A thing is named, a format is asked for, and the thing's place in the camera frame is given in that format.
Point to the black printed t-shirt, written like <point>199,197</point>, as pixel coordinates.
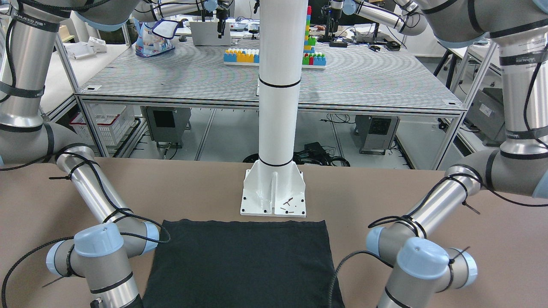
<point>241,265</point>

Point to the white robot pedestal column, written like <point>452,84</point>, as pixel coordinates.
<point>274,186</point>

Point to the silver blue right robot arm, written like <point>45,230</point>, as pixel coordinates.
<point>101,253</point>

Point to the blue printed plastic bag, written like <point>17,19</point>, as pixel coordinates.
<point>155,38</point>

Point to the colourful toy block stack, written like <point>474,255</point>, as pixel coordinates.
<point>284,38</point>

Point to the white plastic crate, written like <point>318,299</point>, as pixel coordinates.
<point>112,120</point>

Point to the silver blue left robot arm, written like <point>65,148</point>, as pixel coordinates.
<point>421,268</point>

